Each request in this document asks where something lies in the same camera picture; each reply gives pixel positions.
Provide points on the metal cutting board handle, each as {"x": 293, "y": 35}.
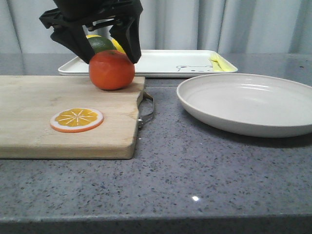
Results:
{"x": 146, "y": 110}

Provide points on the orange slice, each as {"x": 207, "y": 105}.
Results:
{"x": 76, "y": 120}

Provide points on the wooden cutting board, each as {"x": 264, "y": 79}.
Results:
{"x": 27, "y": 104}

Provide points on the orange mandarin fruit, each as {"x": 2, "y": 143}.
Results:
{"x": 111, "y": 70}

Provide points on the yellow lemon behind lime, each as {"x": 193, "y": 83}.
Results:
{"x": 92, "y": 36}

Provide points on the white rectangular bear tray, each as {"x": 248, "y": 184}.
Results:
{"x": 174, "y": 63}

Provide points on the green lime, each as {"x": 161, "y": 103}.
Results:
{"x": 100, "y": 44}

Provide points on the beige round plate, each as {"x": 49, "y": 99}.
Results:
{"x": 249, "y": 104}

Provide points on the yellow plastic spoon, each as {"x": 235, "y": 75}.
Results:
{"x": 225, "y": 65}

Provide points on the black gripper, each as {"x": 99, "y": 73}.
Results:
{"x": 70, "y": 16}

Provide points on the grey curtain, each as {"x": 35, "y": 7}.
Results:
{"x": 225, "y": 26}

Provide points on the yellow plastic fork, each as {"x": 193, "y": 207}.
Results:
{"x": 214, "y": 58}

